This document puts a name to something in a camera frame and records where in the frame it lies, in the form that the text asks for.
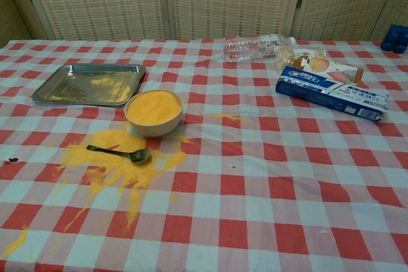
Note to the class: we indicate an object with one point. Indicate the black spoon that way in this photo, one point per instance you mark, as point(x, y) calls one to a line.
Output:
point(140, 156)

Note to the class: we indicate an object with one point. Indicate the off-white bowl of yellow powder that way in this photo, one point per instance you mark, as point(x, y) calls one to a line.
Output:
point(153, 127)

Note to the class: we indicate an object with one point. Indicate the stainless steel tray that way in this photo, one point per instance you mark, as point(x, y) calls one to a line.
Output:
point(79, 84)

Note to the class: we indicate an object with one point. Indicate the small yellow powder patch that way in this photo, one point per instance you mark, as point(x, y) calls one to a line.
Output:
point(16, 246)
point(228, 117)

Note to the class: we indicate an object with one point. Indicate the clear plastic water bottle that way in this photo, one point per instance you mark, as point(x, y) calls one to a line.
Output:
point(245, 49)

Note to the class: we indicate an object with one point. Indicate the spilled yellow powder pile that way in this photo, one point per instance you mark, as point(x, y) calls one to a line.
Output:
point(108, 167)

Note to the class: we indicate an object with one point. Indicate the blue toothpaste box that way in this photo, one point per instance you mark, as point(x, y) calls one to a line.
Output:
point(318, 92)

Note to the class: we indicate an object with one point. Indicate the clear snack packet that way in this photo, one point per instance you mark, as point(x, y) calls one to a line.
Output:
point(318, 63)

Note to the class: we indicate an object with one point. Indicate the small black scrap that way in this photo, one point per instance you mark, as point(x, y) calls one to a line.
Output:
point(12, 159)

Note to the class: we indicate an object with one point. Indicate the blue plastic toy block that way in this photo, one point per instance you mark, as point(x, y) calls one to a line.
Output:
point(395, 39)

